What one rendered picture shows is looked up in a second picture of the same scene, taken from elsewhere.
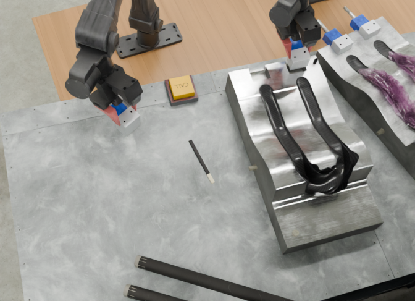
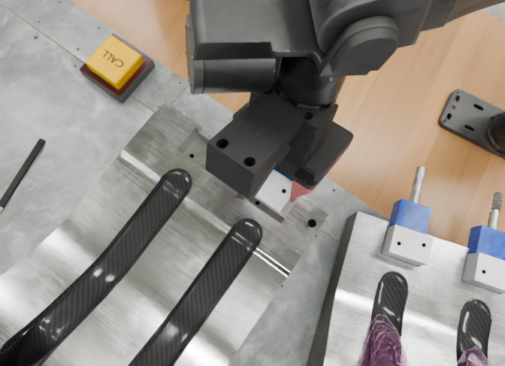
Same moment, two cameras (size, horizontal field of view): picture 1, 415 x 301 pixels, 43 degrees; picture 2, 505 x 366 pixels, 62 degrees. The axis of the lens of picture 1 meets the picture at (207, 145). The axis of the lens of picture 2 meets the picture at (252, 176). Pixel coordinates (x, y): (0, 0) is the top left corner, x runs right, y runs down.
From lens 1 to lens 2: 109 cm
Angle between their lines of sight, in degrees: 21
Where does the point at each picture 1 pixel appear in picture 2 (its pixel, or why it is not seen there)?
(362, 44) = (446, 282)
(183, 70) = (163, 47)
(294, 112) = (171, 264)
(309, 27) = (233, 146)
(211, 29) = not seen: hidden behind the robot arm
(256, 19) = (349, 79)
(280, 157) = (16, 308)
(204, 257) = not seen: outside the picture
